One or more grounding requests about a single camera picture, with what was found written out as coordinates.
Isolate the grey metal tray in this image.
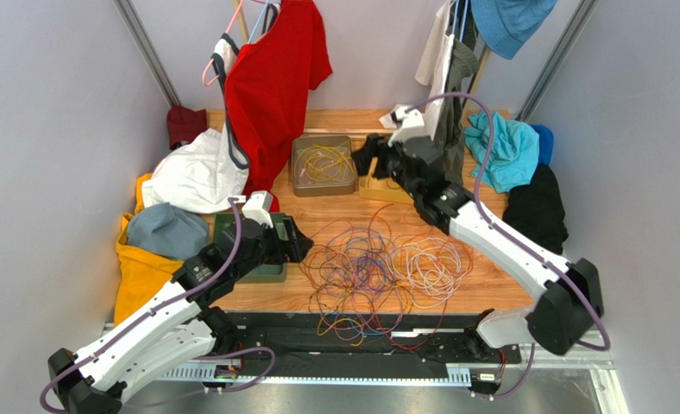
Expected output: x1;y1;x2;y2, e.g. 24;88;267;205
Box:
290;135;356;198

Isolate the white grey trimmed tank top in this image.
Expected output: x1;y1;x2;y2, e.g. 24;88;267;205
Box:
211;32;251;172

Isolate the olive hanging garment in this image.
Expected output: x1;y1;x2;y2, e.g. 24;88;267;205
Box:
434;37;480;185

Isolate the black cloth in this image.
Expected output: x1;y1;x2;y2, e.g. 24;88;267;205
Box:
502;164;569;255

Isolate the green plastic tray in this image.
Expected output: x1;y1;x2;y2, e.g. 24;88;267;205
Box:
211;212;287;284

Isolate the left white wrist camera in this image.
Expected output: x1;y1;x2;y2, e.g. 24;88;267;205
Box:
229;191;274;228

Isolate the red t-shirt on hanger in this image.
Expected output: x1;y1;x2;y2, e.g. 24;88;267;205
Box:
224;1;333;196

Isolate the pink clothes hanger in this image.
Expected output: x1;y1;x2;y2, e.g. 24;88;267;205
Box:
201;1;248;87

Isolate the blue hanging hat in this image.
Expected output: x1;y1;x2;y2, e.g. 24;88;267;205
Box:
470;0;557;60

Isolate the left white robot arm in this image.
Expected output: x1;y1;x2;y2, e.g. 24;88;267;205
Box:
40;216;314;413

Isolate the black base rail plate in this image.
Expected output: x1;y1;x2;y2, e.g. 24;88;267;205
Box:
228;311;523;381

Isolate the white cloth pile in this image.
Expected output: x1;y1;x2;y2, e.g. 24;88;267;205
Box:
140;129;249;214

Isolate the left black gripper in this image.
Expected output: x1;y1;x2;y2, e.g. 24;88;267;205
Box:
233;215;313;279

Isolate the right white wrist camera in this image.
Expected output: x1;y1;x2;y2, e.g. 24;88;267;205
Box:
387;106;425;147

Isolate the dark blue cloth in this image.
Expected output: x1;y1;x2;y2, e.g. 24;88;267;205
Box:
531;124;554;166

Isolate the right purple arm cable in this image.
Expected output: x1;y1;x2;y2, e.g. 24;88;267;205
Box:
403;91;612;401

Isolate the white hanging shirt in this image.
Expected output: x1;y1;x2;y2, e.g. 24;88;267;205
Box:
414;1;453;140

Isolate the grey blue cloth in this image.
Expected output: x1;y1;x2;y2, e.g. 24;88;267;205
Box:
126;203;209;260

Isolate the yellow plastic tray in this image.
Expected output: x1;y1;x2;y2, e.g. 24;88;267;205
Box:
358;158;413;205

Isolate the turquoise cloth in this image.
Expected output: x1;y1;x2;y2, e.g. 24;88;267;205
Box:
463;111;539;193

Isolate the yellow cloth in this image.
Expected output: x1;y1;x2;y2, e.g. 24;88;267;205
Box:
113;173;183;325

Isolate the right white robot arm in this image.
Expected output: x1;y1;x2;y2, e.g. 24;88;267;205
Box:
351;134;611;355

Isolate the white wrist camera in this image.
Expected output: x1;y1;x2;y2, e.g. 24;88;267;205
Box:
229;191;274;228
387;106;425;147

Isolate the white crumpled cloth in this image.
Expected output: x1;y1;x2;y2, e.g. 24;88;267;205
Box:
379;104;409;129

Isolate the dark red cloth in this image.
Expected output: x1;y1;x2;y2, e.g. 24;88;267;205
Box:
166;105;208;150

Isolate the tangled coloured cable pile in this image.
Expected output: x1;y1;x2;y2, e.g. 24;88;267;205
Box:
299;204;475;351

